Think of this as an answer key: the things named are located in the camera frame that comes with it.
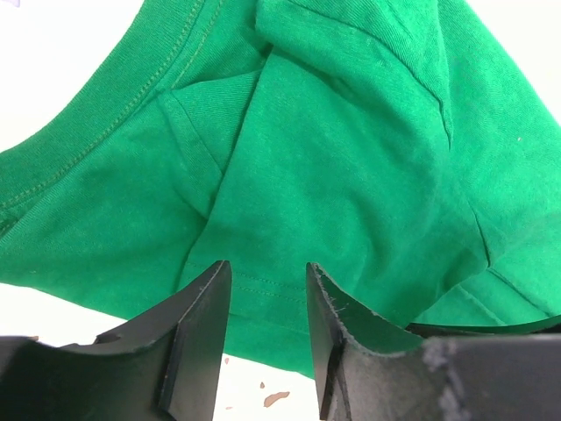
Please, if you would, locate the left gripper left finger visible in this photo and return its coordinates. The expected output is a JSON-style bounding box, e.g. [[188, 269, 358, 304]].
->
[[1, 260, 231, 420]]

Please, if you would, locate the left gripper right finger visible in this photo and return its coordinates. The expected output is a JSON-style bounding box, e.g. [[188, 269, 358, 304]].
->
[[306, 263, 560, 421]]

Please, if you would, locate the green t-shirt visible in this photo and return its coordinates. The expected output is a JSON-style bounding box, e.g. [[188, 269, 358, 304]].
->
[[1, 1, 560, 375]]

